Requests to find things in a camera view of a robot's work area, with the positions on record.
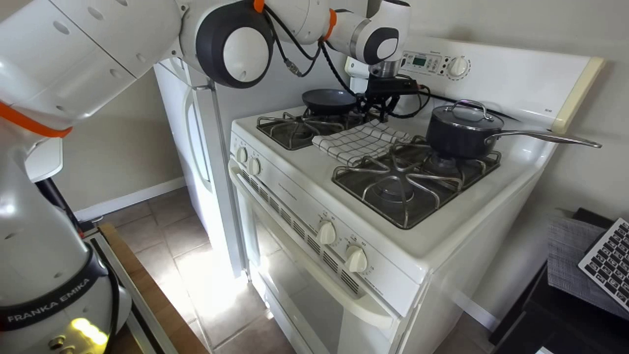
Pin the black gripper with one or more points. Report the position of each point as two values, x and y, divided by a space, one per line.
383 86

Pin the checkered white hand towel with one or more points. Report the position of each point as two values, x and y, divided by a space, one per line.
365 144

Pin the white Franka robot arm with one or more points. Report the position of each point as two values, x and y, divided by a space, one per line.
41 262

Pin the dark frying pan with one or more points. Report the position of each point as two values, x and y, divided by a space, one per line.
328 98

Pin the stove clock display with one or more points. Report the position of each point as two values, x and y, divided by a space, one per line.
420 61

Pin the large black burner grate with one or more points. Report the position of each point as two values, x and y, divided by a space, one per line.
414 187

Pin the black saucepan with lid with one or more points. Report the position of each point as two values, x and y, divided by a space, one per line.
463 134

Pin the small black burner grate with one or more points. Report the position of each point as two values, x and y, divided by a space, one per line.
292 130

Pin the white stove timer dial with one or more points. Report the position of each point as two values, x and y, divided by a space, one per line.
459 67

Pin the white stove knob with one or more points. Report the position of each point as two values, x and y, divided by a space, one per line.
328 232
243 155
357 260
255 165

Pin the white gas stove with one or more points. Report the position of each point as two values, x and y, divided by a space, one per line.
406 262

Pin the white refrigerator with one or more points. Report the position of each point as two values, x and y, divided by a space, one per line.
210 163

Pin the grey table mat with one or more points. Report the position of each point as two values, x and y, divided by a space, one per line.
571 262

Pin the white keyboard with black keys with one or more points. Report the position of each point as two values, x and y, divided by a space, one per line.
611 262

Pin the black side table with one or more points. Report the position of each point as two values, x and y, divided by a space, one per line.
558 321

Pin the wooden robot platform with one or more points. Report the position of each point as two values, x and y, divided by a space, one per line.
151 295

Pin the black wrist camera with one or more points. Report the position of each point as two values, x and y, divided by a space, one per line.
406 85

